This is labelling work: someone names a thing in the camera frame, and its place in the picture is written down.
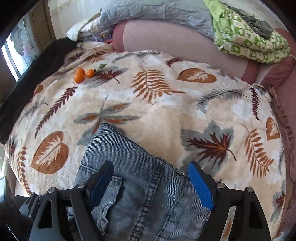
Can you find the grey denim pants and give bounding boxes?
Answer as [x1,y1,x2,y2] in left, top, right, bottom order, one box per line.
[75,124,210,240]

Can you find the black garment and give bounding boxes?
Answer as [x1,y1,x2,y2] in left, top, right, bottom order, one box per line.
[1,38,77,145]

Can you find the leaf pattern cream blanket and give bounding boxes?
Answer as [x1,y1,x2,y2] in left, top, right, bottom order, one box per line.
[4,42,286,238]

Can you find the orange tangerine front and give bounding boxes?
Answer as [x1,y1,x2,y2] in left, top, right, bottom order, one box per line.
[74,73,85,84]

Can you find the orange tangerine with leaf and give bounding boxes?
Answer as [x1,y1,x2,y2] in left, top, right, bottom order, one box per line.
[85,64,106,78]

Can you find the orange tangerine rear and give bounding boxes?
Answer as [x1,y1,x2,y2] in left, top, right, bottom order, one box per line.
[76,68,85,75]

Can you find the pink sofa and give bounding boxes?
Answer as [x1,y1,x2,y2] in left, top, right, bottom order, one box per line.
[112,19,296,232]

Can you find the stained glass window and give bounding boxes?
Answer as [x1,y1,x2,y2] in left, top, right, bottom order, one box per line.
[1,12,42,81]

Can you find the green white folded quilt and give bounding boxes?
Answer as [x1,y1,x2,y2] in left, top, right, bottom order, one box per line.
[204,1,290,64]

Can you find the white cream pillow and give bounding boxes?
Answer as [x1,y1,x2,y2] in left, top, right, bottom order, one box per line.
[66,9,105,41]

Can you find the dark grey folded cloth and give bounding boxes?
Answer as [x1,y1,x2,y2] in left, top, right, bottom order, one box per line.
[226,4,273,40]

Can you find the grey quilted blanket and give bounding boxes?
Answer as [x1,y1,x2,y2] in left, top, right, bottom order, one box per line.
[99,1,214,40]

